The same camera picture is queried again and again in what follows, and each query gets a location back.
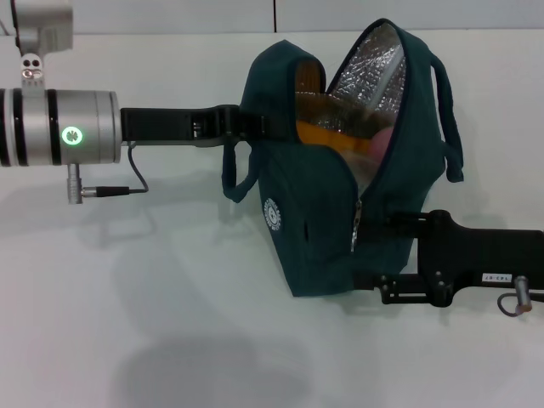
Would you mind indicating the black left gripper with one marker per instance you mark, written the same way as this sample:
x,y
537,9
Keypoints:
x,y
170,125

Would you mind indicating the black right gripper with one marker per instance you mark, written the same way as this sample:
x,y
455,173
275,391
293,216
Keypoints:
x,y
476,259

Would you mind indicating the yellow banana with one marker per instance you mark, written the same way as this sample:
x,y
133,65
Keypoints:
x,y
331,138

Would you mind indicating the dark teal insulated lunch bag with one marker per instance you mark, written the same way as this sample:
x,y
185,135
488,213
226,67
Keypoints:
x,y
314,238

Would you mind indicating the pink round fruit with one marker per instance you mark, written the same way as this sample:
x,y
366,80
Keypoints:
x,y
382,146

